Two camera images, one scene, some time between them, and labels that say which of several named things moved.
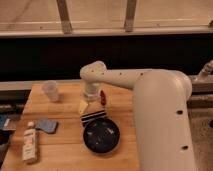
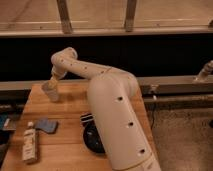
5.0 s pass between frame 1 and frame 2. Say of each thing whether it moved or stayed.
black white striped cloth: stayed
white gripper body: moved
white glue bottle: stayed
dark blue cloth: stayed
